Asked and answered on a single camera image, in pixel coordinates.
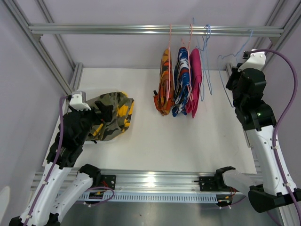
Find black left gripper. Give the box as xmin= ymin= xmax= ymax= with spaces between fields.
xmin=70 ymin=100 xmax=113 ymax=145

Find olive yellow camouflage trousers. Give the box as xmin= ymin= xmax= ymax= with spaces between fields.
xmin=87 ymin=91 xmax=135 ymax=142

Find blue hanger of camouflage trousers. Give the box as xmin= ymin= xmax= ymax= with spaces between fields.
xmin=216 ymin=29 xmax=254 ymax=108

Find light blue wire hanger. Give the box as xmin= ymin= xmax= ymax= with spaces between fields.
xmin=192 ymin=16 xmax=214 ymax=96

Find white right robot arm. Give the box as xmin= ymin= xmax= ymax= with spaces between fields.
xmin=214 ymin=63 xmax=301 ymax=213

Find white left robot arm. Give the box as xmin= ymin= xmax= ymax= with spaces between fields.
xmin=9 ymin=101 xmax=114 ymax=226

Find pink trousers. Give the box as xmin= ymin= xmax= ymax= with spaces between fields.
xmin=186 ymin=48 xmax=203 ymax=118

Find blue white patterned trousers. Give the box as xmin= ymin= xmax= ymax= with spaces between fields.
xmin=172 ymin=47 xmax=189 ymax=117

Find orange camouflage trousers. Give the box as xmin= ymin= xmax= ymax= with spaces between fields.
xmin=153 ymin=48 xmax=174 ymax=116

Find white plastic basket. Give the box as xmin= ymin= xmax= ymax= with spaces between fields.
xmin=77 ymin=88 xmax=119 ymax=99

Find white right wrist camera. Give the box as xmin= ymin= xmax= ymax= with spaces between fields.
xmin=238 ymin=51 xmax=266 ymax=72

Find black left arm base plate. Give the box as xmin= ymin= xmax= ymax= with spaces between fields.
xmin=93 ymin=175 xmax=117 ymax=190

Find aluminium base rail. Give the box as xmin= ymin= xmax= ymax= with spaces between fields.
xmin=30 ymin=168 xmax=286 ymax=195

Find aluminium hanging rail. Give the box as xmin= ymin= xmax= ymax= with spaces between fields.
xmin=29 ymin=23 xmax=284 ymax=38

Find white slotted cable duct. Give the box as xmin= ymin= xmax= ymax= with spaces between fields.
xmin=40 ymin=191 xmax=232 ymax=203

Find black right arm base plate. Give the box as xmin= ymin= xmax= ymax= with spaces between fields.
xmin=198 ymin=176 xmax=234 ymax=192

